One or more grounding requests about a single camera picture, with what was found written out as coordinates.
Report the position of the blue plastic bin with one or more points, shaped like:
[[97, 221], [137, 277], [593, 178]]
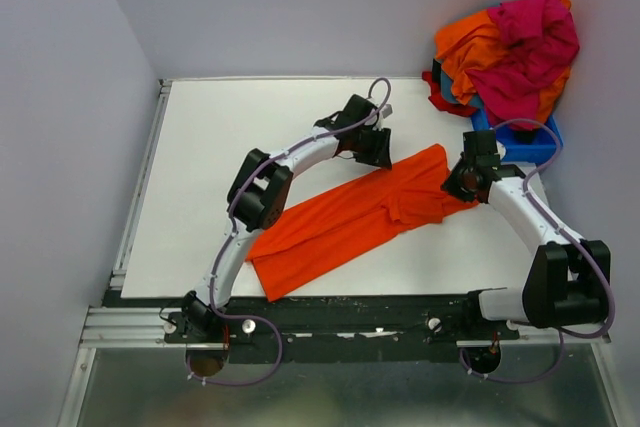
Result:
[[535, 147]]

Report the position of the red t shirt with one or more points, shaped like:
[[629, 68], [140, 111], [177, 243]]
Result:
[[440, 103]]

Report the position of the orange t shirt in pile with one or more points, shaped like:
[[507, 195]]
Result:
[[469, 43]]

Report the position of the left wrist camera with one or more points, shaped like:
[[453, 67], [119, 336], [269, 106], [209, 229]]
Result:
[[384, 112]]

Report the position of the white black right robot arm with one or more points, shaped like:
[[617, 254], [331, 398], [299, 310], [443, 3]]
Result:
[[569, 279]]

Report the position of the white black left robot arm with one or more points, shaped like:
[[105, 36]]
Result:
[[258, 195]]

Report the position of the teal blue t shirt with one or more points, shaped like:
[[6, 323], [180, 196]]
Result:
[[446, 85]]

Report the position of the aluminium extrusion rail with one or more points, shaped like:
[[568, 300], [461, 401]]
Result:
[[137, 327]]

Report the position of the bright orange t shirt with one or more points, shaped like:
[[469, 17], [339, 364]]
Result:
[[341, 224]]

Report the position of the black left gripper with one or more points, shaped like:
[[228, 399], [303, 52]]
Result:
[[378, 154]]

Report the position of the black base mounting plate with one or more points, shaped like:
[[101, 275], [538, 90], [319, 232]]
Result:
[[334, 329]]

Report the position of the magenta t shirt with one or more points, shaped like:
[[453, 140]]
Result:
[[541, 43]]

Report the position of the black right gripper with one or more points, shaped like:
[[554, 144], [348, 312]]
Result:
[[450, 183]]

